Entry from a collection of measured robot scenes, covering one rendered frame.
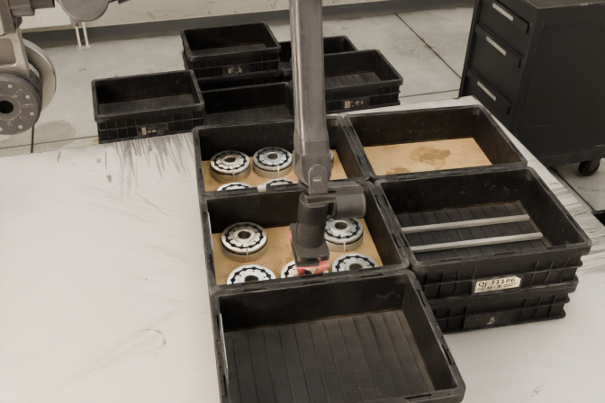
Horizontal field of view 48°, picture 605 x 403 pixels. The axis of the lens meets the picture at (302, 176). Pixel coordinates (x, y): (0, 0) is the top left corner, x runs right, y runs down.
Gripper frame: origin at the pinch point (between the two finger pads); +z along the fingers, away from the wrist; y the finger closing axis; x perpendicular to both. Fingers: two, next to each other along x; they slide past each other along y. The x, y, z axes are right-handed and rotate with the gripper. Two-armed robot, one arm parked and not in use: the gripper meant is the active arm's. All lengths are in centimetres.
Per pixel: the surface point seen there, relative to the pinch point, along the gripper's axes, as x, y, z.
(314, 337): 0.4, -14.0, 4.2
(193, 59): 16, 161, 32
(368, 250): -16.4, 8.8, 3.3
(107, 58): 62, 289, 95
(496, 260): -37.5, -7.7, -7.4
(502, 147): -58, 34, -6
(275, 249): 4.2, 12.3, 4.6
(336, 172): -15.8, 39.7, 3.8
